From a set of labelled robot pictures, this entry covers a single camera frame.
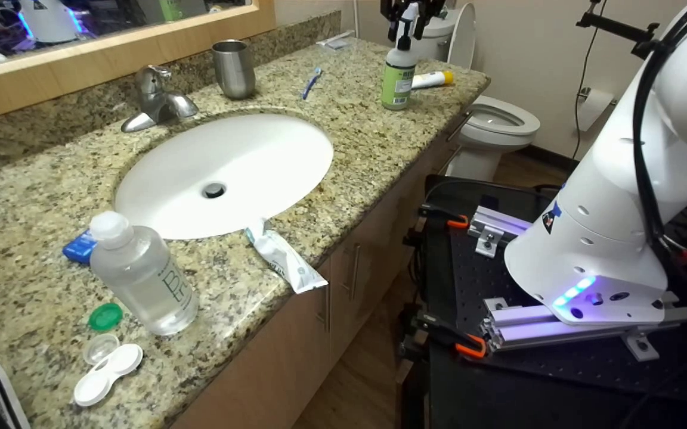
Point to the small blue box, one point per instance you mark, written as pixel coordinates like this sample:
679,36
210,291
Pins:
79,248

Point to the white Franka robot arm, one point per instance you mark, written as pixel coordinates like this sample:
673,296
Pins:
631,191

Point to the green soap pump bottle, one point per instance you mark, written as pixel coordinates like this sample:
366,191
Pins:
396,80

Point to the white tube with yellow cap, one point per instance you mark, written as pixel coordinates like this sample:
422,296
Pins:
430,80

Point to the blue toothbrush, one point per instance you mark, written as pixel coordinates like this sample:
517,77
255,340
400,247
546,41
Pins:
310,84

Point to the green lens case cap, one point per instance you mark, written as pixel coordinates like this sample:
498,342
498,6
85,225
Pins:
106,317

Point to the orange clamp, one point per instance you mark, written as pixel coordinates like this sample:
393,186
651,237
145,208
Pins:
474,348
459,223

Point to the metal cup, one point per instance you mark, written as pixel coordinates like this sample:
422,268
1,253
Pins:
234,72

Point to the chrome faucet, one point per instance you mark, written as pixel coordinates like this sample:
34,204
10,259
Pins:
156,99

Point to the white contact lens case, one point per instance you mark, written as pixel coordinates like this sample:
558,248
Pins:
109,373

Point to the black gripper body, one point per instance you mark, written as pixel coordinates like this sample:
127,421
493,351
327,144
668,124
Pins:
394,6

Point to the aluminium mounting rail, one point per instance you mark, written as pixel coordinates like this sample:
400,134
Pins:
500,228
566,326

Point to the clear lens case cap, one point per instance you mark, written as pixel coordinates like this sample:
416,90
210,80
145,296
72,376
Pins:
100,348

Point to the clear bottle with white cap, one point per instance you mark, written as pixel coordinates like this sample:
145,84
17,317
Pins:
145,278

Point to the wood framed mirror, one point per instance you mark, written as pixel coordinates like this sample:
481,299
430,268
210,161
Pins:
82,48

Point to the black robot table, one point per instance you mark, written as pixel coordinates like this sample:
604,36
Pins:
566,389

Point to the white toilet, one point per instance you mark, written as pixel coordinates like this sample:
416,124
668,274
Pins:
490,121

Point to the white oval sink basin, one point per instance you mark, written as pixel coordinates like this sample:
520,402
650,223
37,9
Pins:
226,167

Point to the wooden vanity cabinet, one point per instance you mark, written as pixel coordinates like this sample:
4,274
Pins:
345,301

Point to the white toothpaste tube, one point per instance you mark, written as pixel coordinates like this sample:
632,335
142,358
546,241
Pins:
285,259

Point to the clear plastic wrapper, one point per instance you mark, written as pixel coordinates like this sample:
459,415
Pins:
337,40

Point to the black camera stand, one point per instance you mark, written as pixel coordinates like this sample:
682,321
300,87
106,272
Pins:
618,26

